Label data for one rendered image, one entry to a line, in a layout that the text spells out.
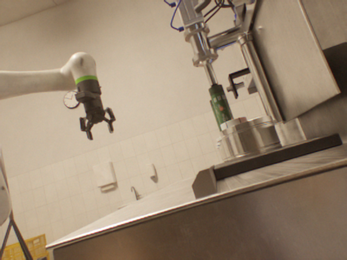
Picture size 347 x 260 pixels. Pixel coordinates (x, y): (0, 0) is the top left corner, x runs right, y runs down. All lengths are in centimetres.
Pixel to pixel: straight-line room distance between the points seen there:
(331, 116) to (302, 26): 10
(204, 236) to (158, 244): 3
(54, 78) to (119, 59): 350
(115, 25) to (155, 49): 85
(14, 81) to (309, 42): 103
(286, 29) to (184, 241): 22
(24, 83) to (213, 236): 107
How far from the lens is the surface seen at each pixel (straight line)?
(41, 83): 120
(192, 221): 16
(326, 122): 34
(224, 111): 56
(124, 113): 440
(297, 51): 29
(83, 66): 116
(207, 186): 16
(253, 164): 27
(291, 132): 68
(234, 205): 16
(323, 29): 26
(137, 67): 454
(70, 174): 469
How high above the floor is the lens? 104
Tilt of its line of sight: 10 degrees up
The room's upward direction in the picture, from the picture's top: 17 degrees counter-clockwise
